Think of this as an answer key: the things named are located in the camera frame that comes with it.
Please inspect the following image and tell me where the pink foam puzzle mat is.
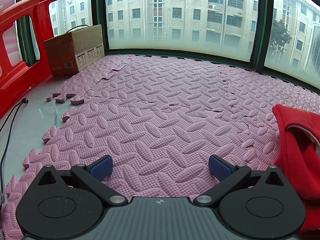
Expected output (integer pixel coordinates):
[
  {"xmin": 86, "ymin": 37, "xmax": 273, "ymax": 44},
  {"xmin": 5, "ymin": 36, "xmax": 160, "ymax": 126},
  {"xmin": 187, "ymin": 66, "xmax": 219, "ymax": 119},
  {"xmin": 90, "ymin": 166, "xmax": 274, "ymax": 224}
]
[{"xmin": 0, "ymin": 54, "xmax": 320, "ymax": 232}]

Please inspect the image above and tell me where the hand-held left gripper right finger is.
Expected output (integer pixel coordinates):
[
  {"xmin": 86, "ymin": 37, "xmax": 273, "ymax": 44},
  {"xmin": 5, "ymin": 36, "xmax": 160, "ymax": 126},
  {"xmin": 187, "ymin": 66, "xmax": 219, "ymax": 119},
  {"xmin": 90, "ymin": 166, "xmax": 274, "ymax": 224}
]
[{"xmin": 193, "ymin": 155, "xmax": 288, "ymax": 208}]

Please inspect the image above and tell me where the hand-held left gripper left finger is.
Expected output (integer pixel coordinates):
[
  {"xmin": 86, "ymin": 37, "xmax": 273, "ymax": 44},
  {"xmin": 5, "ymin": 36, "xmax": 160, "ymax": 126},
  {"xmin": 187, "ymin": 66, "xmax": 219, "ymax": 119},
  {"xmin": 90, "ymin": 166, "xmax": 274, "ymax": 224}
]
[{"xmin": 32, "ymin": 155, "xmax": 128, "ymax": 208}]

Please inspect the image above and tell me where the beige apartment building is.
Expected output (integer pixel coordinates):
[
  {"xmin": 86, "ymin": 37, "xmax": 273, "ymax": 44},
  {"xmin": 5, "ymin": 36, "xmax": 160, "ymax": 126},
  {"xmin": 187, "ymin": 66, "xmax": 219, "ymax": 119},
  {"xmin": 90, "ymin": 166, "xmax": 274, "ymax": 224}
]
[{"xmin": 49, "ymin": 0, "xmax": 320, "ymax": 73}]

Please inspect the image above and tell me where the dark green window frame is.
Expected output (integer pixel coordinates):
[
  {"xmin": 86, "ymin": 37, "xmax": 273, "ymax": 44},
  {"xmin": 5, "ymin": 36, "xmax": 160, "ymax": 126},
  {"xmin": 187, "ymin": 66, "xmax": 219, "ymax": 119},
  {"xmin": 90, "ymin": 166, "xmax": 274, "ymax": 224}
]
[{"xmin": 15, "ymin": 0, "xmax": 320, "ymax": 91}]

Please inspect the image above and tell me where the brown cardboard box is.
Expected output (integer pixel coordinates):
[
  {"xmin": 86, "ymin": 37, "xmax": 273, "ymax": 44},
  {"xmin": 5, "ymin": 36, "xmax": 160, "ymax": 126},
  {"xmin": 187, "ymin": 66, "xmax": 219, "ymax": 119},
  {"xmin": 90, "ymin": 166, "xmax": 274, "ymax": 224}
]
[{"xmin": 44, "ymin": 24, "xmax": 105, "ymax": 77}]

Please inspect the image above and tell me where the white window grille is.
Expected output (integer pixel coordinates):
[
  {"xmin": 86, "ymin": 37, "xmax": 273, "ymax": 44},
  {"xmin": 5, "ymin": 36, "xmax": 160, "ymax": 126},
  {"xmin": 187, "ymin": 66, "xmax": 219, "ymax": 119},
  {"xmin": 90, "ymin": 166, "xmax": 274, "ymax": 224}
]
[{"xmin": 304, "ymin": 22, "xmax": 320, "ymax": 77}]

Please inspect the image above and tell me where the red garment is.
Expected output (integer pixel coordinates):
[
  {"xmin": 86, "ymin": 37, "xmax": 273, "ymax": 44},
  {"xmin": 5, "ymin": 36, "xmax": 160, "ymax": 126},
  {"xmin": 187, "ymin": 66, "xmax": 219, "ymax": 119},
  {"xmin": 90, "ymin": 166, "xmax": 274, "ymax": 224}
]
[{"xmin": 272, "ymin": 104, "xmax": 320, "ymax": 238}]

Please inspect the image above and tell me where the green tree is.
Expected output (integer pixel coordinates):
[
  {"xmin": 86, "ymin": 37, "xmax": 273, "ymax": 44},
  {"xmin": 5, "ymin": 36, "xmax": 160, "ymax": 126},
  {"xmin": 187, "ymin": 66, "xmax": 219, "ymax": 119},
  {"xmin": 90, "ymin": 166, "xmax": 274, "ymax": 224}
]
[{"xmin": 270, "ymin": 18, "xmax": 292, "ymax": 53}]

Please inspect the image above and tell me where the red plastic stool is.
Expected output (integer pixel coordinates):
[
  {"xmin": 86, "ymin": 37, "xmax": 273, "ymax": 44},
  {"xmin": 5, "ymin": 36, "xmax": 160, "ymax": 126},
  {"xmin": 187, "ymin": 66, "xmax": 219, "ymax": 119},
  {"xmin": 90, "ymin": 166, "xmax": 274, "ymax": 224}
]
[{"xmin": 0, "ymin": 0, "xmax": 65, "ymax": 119}]

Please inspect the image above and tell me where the black cable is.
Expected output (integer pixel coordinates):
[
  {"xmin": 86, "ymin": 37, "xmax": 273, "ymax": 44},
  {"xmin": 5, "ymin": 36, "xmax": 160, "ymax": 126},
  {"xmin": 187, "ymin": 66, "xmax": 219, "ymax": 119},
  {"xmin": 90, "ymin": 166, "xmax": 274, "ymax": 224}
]
[{"xmin": 0, "ymin": 99, "xmax": 29, "ymax": 193}]

